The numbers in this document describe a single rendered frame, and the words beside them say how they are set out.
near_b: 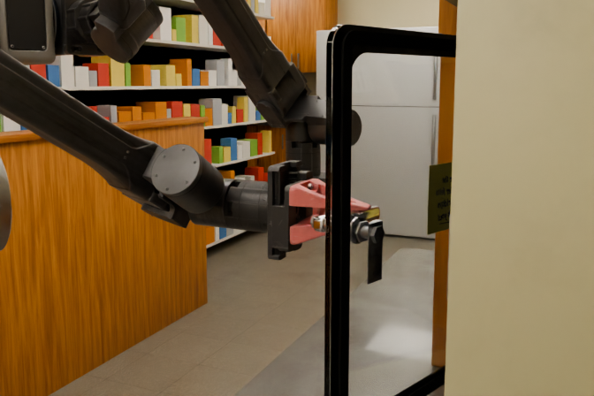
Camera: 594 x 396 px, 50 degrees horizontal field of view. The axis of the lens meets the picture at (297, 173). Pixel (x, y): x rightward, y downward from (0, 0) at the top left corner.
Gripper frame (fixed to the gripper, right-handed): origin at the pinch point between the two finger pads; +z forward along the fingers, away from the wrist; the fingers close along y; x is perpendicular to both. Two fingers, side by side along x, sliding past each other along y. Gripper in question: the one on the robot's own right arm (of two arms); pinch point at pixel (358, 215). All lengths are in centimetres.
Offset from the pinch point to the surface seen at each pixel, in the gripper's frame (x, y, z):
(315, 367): 16.5, -26.1, -11.3
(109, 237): 176, -61, -182
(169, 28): 305, 47, -233
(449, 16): 23.8, 22.5, 4.2
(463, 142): -13.3, 9.5, 12.6
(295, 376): 12.6, -26.1, -12.6
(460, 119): -13.3, 11.2, 12.3
